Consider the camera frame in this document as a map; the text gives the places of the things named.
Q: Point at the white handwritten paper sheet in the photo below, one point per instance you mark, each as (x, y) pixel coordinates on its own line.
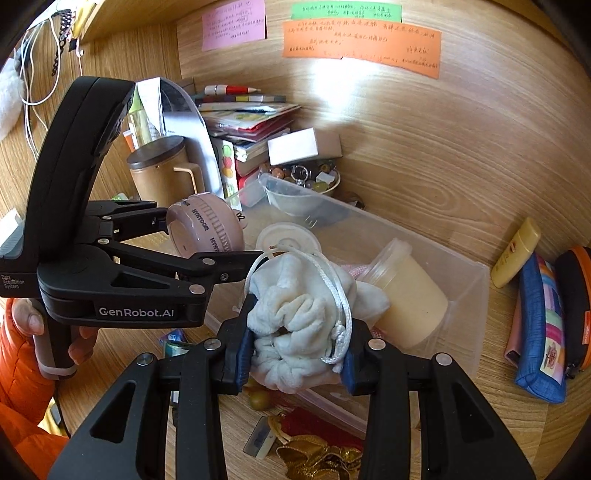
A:
(150, 106)

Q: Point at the green paper note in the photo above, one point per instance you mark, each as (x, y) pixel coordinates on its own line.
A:
(346, 12)

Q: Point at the pink paper note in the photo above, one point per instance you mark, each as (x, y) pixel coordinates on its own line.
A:
(233, 25)

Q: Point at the orange paper note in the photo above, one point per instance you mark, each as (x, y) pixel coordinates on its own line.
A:
(360, 46)

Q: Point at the clear round lidded container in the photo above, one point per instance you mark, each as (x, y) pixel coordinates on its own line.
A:
(288, 237)

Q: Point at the teal small packet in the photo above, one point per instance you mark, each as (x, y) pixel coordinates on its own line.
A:
(175, 344)

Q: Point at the red and white marker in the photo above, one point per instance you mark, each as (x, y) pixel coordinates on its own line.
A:
(231, 88)

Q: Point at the person's left hand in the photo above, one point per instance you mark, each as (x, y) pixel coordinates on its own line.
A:
(27, 318)

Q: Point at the stack of books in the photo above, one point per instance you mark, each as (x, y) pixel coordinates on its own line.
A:
(249, 122)

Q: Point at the yellow gourd charm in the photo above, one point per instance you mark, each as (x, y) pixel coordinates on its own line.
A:
(261, 399)

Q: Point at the small clear plastic packet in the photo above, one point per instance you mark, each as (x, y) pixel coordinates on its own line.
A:
(261, 436)

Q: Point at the red gold ornament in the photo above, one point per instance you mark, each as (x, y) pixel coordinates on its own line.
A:
(314, 457)

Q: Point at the white fluffy object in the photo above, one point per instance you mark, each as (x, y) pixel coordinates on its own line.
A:
(9, 92)

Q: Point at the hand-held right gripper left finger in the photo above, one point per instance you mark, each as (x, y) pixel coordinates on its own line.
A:
(242, 355)

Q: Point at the pink round case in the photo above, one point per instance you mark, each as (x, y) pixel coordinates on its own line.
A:
(203, 221)

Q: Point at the cream plastic tub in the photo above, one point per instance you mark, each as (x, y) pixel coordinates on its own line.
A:
(411, 300)

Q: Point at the person's left forearm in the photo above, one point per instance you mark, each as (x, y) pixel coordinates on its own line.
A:
(23, 392)

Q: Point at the clear plastic storage box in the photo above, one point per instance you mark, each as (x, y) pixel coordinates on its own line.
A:
(459, 288)

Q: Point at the bowl of beads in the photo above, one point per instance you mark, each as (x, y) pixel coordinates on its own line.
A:
(304, 177)

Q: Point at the small white box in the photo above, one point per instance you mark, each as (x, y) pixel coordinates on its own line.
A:
(295, 145)

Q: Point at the blue patchwork pencil pouch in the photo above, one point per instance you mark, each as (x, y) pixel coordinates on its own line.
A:
(540, 332)

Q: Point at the brown ceramic lidded mug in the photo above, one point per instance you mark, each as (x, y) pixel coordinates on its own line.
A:
(152, 180)

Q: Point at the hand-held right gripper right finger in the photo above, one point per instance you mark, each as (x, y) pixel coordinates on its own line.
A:
(350, 364)

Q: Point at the black orange zip case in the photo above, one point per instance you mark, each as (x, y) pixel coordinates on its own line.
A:
(577, 300)

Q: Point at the wooden desktop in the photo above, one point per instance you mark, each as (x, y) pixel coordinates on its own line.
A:
(508, 415)

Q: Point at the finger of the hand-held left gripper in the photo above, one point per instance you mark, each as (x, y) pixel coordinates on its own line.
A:
(217, 266)
(138, 217)

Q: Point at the yellow sunscreen bottle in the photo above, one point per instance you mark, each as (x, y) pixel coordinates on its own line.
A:
(515, 254)

